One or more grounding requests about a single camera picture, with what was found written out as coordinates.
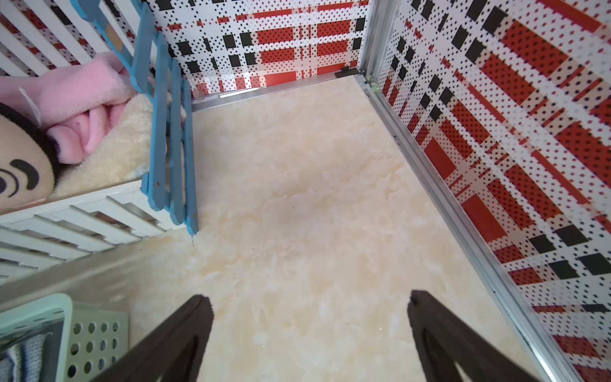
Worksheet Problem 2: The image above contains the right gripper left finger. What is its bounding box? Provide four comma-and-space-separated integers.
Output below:
94, 294, 214, 381

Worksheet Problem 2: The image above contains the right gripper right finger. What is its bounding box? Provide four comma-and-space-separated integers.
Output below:
407, 290, 536, 381

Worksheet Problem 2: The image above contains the mint green plastic basket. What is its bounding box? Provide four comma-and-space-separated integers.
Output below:
1, 294, 129, 381

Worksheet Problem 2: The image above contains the cream fluffy crib mattress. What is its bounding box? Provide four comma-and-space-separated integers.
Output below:
48, 95, 153, 202

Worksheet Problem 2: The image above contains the plush doll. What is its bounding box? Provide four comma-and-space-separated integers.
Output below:
1, 103, 63, 213

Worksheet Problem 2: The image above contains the pink blanket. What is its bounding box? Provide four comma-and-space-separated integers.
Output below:
1, 53, 137, 165

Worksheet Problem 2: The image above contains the white toy crib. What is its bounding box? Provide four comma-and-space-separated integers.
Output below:
1, 1, 198, 283

